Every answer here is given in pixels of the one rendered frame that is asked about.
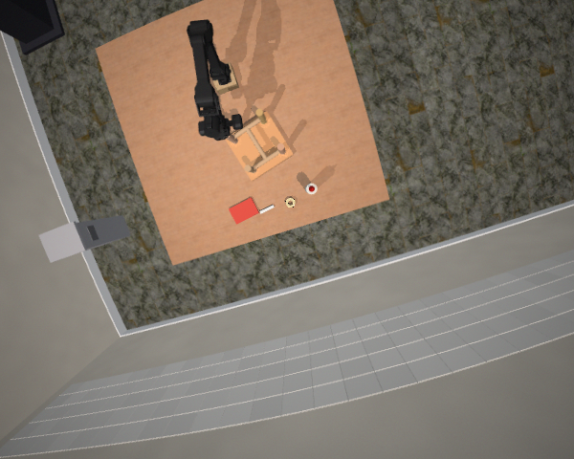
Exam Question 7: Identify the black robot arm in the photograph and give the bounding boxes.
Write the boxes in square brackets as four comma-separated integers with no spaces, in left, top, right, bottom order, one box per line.
[187,19,231,141]

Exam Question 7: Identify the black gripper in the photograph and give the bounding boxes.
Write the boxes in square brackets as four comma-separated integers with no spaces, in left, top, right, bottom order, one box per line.
[198,112,243,136]

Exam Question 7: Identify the red flat rectangular block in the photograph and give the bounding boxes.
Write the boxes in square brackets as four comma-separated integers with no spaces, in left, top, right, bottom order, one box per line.
[229,197,259,224]

